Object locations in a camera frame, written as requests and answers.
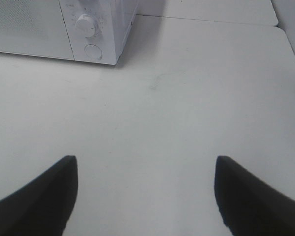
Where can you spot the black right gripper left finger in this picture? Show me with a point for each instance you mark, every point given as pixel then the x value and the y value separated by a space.
pixel 43 206

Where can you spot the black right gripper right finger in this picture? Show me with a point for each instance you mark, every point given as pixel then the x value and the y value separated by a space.
pixel 248 206

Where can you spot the round white door button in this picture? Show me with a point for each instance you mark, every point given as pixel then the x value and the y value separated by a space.
pixel 93 52

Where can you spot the white timer knob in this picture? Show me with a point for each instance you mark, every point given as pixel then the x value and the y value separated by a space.
pixel 87 25

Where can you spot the white microwave door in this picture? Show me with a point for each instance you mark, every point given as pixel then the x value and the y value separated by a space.
pixel 35 28

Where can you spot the white microwave oven body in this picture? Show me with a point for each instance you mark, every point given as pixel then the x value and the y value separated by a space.
pixel 115 19

